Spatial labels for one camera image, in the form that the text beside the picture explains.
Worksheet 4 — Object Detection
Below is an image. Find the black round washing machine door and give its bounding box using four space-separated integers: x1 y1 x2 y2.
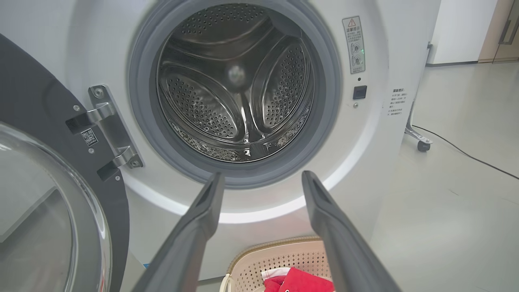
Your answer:
0 32 130 292

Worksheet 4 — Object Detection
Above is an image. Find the black floor power cable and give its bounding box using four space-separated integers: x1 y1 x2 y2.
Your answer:
412 125 519 180

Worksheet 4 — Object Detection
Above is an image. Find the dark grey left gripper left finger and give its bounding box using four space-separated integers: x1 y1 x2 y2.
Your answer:
132 172 225 292

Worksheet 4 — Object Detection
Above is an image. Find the white washing machine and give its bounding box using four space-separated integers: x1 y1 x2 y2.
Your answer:
0 0 442 292

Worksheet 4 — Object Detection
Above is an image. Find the cream perforated laundry basket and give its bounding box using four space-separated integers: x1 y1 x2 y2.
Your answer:
221 236 337 292

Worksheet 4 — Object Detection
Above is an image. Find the stainless steel washer drum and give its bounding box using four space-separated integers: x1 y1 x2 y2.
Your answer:
156 3 315 163

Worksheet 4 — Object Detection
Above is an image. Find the red white jersey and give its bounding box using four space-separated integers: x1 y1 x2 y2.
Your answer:
262 266 335 292

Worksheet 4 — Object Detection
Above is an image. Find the steel door hinge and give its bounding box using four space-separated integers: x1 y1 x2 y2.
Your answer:
66 84 144 182

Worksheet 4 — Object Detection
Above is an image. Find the white warning sticker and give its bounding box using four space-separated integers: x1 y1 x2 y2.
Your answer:
342 15 366 75

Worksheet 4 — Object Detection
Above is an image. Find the white rolling partition panel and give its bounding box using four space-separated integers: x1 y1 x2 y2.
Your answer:
405 0 499 152

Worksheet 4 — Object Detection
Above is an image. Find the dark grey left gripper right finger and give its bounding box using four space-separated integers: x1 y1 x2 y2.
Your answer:
301 170 402 292

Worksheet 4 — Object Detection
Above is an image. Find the grey rubber door gasket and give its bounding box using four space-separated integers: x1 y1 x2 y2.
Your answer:
129 0 342 190

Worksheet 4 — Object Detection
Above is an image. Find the light wooden cabinet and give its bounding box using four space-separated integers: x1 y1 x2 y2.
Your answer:
478 0 519 63

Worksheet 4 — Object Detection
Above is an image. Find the small QR code sticker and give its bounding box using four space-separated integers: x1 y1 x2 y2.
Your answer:
80 129 99 146

